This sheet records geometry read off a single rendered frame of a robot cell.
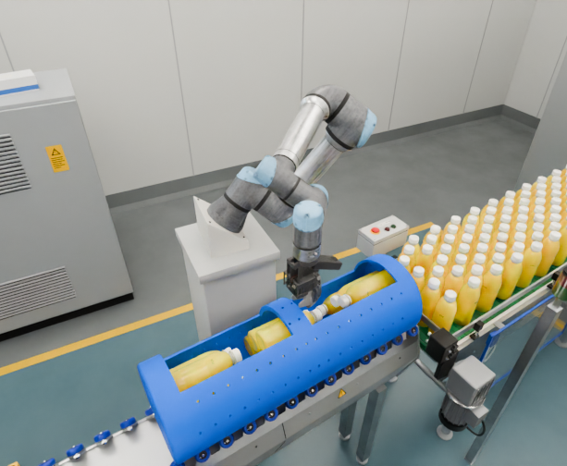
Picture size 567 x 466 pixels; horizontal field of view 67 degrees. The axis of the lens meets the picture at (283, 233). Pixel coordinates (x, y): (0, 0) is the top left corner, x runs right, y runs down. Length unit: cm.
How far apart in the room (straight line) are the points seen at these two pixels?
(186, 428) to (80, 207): 175
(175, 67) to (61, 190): 163
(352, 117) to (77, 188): 169
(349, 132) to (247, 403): 86
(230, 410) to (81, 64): 298
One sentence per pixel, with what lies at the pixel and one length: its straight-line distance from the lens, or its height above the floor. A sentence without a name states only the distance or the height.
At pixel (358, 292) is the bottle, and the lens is 142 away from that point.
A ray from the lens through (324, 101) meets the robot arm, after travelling 135.
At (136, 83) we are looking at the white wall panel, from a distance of 378.
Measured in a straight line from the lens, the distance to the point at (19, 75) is 261.
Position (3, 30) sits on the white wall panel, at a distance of 365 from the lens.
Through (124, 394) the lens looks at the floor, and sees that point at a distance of 273.
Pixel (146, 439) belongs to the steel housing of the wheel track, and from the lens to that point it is 147.
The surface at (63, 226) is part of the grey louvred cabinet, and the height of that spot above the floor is 74.
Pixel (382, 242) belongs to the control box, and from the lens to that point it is 183.
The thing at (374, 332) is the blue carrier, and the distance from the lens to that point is 139.
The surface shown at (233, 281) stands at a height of 106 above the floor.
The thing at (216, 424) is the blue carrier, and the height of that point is 113.
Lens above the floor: 219
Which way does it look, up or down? 37 degrees down
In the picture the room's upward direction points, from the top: straight up
